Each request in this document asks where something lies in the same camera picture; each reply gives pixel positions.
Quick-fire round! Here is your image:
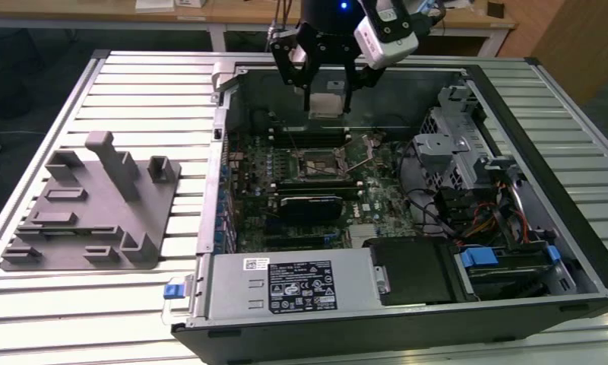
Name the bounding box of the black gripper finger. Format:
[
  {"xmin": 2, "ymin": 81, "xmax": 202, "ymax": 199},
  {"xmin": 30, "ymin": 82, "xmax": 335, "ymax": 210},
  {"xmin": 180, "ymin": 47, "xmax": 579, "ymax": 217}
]
[
  {"xmin": 270, "ymin": 29, "xmax": 319, "ymax": 113},
  {"xmin": 341, "ymin": 44, "xmax": 387, "ymax": 115}
]

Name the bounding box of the silver square CPU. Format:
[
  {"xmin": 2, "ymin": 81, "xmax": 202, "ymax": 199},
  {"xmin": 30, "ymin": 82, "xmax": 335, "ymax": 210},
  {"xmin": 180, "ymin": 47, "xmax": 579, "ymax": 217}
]
[{"xmin": 307, "ymin": 92, "xmax": 347, "ymax": 119}]

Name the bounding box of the grey metal drive cage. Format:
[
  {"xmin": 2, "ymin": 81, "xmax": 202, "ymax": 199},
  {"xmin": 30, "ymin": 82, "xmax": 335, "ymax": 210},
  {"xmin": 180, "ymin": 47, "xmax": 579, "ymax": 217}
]
[{"xmin": 413, "ymin": 85, "xmax": 517, "ymax": 193}]

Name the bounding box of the green motherboard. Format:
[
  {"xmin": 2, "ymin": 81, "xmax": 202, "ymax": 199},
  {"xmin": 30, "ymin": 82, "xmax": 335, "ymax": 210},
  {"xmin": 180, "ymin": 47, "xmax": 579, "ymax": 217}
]
[{"xmin": 222, "ymin": 128, "xmax": 423, "ymax": 255}]

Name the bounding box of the black graphics card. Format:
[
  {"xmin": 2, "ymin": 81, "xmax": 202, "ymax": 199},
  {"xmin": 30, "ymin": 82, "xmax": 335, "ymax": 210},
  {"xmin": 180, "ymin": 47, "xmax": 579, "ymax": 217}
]
[{"xmin": 276, "ymin": 194, "xmax": 346, "ymax": 230}]

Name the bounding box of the silver finned heatsink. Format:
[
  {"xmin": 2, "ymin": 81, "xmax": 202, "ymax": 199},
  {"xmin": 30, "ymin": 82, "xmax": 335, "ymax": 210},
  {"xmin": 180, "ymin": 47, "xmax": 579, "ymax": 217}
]
[{"xmin": 347, "ymin": 223, "xmax": 383, "ymax": 246}]

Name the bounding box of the wooden cabinet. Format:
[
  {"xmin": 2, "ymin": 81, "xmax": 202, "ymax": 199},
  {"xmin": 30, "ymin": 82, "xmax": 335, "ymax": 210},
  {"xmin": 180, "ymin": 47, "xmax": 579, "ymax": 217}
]
[{"xmin": 497, "ymin": 0, "xmax": 608, "ymax": 106}]

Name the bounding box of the black plastic shroud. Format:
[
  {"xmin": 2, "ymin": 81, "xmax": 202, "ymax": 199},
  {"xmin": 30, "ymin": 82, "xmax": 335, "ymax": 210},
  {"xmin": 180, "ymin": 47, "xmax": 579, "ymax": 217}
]
[{"xmin": 362, "ymin": 235, "xmax": 469, "ymax": 307}]

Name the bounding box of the grey plastic parts rack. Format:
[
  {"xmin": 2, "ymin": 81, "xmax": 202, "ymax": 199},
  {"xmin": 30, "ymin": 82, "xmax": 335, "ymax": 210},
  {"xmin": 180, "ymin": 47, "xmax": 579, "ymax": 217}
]
[{"xmin": 0, "ymin": 131, "xmax": 183, "ymax": 271}]

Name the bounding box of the hard disk in blue carrier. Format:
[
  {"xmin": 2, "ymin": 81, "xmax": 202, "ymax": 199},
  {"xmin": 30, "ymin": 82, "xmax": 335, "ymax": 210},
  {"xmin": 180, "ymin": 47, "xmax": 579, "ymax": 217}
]
[{"xmin": 454, "ymin": 245, "xmax": 565, "ymax": 301}]

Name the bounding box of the silver power supply unit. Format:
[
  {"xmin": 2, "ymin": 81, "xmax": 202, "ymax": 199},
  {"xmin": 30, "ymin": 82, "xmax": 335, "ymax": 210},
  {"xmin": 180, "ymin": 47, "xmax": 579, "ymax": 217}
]
[{"xmin": 200, "ymin": 251, "xmax": 393, "ymax": 321}]

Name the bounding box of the blue case release latch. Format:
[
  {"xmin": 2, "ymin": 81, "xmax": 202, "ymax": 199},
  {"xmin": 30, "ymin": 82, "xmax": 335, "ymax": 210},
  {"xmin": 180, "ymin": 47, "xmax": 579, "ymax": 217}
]
[{"xmin": 162, "ymin": 276, "xmax": 195, "ymax": 302}]

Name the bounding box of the black open PC case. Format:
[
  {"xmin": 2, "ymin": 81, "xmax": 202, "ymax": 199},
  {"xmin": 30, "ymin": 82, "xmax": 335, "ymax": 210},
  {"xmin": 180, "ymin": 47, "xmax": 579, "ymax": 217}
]
[{"xmin": 171, "ymin": 56, "xmax": 608, "ymax": 365}]

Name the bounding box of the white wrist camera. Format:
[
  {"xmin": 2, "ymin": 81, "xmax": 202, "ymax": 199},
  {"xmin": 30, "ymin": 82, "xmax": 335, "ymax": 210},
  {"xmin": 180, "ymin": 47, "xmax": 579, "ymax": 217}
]
[{"xmin": 353, "ymin": 0, "xmax": 421, "ymax": 71}]

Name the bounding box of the wooden desk white frame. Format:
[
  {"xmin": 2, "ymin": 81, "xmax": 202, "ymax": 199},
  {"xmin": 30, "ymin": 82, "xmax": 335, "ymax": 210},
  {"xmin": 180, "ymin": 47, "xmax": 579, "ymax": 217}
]
[{"xmin": 0, "ymin": 0, "xmax": 519, "ymax": 58}]

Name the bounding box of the orange wire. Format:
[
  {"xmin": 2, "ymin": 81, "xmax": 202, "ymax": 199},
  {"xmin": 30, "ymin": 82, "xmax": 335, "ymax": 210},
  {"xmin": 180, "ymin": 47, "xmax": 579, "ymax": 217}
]
[{"xmin": 459, "ymin": 212, "xmax": 499, "ymax": 239}]

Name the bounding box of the red wire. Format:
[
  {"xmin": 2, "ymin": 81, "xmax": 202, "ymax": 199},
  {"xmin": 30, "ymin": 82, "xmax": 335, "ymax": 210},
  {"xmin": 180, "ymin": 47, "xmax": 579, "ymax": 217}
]
[{"xmin": 517, "ymin": 204, "xmax": 535, "ymax": 245}]

